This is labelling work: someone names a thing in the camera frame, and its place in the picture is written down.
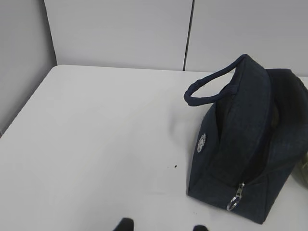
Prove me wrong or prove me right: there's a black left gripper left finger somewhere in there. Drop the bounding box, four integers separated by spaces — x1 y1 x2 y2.
113 218 135 231

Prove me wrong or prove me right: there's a dark blue lunch bag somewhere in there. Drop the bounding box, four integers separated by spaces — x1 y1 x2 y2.
184 54 308 224

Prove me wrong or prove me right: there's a green lid glass container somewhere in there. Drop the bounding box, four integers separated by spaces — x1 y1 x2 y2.
292 154 308 189

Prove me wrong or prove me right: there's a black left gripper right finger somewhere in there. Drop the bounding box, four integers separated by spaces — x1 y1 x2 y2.
193 225 208 231

